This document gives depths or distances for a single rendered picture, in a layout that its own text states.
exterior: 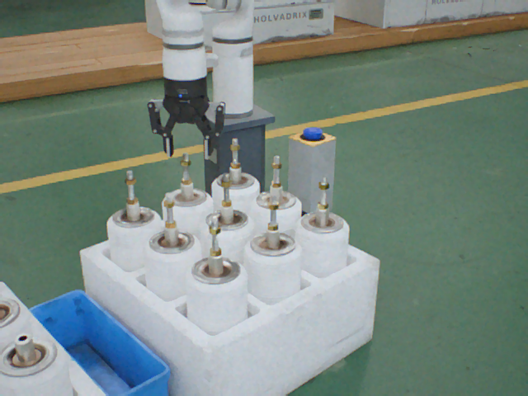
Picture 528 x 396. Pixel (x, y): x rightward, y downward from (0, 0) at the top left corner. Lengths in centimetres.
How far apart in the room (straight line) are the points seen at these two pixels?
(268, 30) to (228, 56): 180
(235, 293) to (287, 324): 12
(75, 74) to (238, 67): 146
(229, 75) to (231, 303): 64
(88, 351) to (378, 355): 54
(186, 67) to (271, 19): 217
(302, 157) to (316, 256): 28
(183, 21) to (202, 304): 45
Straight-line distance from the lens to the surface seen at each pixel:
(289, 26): 333
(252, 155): 154
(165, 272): 107
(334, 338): 119
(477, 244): 167
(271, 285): 107
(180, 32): 111
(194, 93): 113
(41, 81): 283
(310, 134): 134
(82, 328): 128
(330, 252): 113
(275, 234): 106
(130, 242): 116
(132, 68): 293
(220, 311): 100
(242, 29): 146
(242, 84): 149
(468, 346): 132
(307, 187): 136
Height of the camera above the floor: 79
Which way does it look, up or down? 26 degrees down
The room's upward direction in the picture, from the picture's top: straight up
